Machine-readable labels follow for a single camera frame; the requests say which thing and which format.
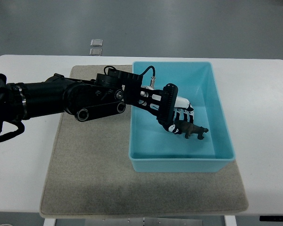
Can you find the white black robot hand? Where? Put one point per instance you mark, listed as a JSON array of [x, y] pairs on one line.
[[173, 113]]

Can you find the brown hippo toy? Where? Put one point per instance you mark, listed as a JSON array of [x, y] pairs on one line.
[[190, 128]]

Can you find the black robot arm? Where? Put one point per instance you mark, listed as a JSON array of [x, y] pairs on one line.
[[106, 95]]

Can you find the blue plastic box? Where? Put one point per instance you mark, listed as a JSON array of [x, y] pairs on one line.
[[152, 149]]

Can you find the lower metal floor plate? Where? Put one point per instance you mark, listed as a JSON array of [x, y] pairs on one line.
[[95, 52]]

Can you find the grey felt mat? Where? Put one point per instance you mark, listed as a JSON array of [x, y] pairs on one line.
[[90, 175]]

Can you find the black table control panel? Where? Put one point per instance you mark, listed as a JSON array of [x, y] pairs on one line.
[[271, 218]]

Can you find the white table frame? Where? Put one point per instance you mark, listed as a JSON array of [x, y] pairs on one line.
[[228, 220]]

